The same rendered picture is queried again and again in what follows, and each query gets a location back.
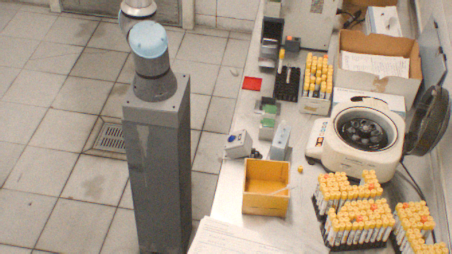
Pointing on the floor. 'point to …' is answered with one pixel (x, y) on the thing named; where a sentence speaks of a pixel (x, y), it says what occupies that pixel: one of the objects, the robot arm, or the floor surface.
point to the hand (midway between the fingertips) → (274, 3)
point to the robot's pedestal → (161, 183)
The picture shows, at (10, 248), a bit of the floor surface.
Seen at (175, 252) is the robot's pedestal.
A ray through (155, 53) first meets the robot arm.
